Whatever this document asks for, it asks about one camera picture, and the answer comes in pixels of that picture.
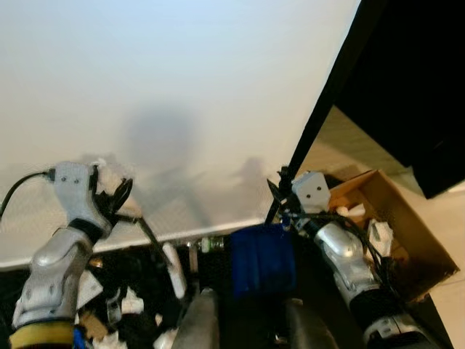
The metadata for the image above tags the brown cardboard box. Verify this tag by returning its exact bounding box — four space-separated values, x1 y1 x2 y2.
326 169 461 303

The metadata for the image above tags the grey left robot leg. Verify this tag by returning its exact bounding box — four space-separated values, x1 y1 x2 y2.
171 289 221 349

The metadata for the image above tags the silver metal bar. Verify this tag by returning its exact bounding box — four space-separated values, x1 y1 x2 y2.
187 243 201 292

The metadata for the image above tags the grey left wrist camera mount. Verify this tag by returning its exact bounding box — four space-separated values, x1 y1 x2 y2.
49 161 101 228

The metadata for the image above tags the green silver cylinder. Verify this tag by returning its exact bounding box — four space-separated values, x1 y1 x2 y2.
199 236 227 254

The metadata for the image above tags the white tissue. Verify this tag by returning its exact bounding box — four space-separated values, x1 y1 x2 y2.
91 158 136 198

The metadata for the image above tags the white crumpled paper scrap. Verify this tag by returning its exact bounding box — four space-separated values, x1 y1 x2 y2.
336 203 367 221

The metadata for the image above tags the grey robot leg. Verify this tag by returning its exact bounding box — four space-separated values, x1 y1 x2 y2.
283 297 340 349
171 289 221 349

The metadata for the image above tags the large white paper sheet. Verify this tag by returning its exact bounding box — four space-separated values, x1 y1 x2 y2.
76 270 105 310

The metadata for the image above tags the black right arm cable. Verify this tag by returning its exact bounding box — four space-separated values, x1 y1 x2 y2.
318 212 395 293

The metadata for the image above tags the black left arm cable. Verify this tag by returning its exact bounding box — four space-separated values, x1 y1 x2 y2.
0 169 56 219

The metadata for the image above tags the grey right robot leg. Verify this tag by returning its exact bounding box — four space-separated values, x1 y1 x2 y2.
283 297 340 349

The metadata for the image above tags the white crushed carton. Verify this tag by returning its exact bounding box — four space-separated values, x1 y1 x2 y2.
367 218 395 260

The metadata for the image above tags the brown cardboard scrap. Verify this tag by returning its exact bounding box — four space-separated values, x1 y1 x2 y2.
78 312 107 342

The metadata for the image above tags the small white paper piece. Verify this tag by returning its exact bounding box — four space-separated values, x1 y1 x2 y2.
119 286 145 316

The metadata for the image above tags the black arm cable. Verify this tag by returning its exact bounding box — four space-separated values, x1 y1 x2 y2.
318 212 395 293
0 169 56 219

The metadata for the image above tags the black cabinet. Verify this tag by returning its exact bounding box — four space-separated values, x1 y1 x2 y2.
336 0 465 200

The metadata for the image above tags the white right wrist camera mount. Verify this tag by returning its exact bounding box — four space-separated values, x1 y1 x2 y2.
290 170 333 214

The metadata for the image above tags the black corner trim strip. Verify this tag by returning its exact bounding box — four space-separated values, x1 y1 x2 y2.
263 0 389 225

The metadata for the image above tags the clear plastic cup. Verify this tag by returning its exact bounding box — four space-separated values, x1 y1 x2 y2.
105 290 124 325

